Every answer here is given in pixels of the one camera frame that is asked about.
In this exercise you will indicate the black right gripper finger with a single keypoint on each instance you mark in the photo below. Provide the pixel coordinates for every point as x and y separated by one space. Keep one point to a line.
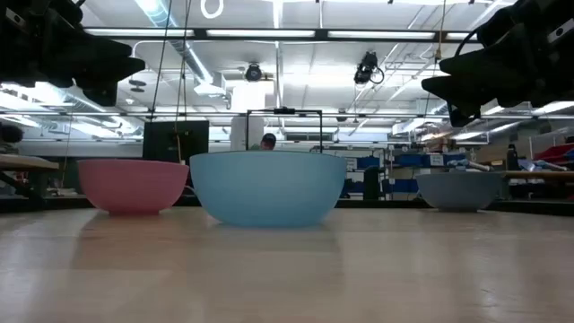
480 63
466 92

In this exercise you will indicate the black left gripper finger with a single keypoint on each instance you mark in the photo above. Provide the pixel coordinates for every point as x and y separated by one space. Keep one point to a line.
110 48
105 74

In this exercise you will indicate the grey-blue plastic bowl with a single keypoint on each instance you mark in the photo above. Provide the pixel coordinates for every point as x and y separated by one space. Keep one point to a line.
458 190

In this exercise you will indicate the pink plastic bowl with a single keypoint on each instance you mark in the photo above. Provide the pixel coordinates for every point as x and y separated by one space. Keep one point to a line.
132 186

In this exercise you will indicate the large light blue bowl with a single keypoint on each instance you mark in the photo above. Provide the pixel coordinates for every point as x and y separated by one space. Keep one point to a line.
267 188

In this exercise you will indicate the black bottle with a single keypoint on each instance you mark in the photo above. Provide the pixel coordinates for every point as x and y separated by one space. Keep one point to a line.
512 158

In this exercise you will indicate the blue storage bins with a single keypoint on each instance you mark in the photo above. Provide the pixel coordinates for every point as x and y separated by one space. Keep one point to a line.
419 160

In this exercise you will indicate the black monitor screen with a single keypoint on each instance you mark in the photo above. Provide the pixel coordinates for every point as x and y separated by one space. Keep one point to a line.
168 141

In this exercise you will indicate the person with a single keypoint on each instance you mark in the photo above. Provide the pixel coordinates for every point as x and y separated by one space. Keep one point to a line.
268 141
9 137

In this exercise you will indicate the long wooden workbench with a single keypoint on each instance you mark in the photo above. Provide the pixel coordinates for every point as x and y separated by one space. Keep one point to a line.
538 176

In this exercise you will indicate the wooden workbench with black legs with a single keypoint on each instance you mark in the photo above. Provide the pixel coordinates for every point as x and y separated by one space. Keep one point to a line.
27 163

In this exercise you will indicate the black chair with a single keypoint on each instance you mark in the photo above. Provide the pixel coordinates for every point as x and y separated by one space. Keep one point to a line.
371 183

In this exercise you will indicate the small round black ceiling camera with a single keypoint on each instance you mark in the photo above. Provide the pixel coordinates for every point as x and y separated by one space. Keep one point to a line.
253 72

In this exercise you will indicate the black overhead frame bar with lights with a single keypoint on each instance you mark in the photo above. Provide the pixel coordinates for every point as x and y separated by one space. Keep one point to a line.
260 33

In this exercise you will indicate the black metal rig frame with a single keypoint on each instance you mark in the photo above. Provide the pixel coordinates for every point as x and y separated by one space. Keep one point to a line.
284 111

